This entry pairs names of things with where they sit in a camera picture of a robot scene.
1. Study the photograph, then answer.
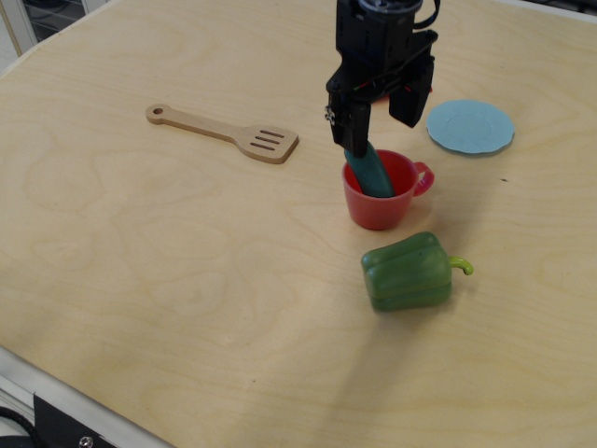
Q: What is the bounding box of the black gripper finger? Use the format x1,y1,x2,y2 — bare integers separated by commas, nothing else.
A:
328,100,371,158
389,63,435,128

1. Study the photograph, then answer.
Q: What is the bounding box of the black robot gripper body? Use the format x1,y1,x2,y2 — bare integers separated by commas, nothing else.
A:
326,1,438,105

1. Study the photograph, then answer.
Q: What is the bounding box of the dark green toy cucumber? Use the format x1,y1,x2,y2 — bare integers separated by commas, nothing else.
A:
344,143,396,198

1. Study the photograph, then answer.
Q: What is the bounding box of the red plastic cup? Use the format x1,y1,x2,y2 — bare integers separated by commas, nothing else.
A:
341,149,435,231

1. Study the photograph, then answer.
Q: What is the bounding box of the red toy chili pepper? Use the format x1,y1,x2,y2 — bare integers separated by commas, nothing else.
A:
376,85,434,101

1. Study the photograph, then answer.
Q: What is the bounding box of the light blue plastic plate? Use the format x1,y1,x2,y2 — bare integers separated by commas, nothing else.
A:
426,100,515,155

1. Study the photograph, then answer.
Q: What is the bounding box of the wooden slotted spatula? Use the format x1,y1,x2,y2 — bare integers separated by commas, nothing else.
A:
146,104,299,164

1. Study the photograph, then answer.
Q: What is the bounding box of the green toy bell pepper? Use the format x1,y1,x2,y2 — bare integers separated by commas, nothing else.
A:
361,231,474,312

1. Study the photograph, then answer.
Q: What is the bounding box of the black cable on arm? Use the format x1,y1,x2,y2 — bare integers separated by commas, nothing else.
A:
412,0,442,32

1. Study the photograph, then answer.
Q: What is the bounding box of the aluminium table frame rail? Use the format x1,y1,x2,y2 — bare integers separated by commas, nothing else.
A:
1,348,171,447

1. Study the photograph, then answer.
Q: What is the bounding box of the black corner bracket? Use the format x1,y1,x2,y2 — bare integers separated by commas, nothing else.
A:
34,395,115,448

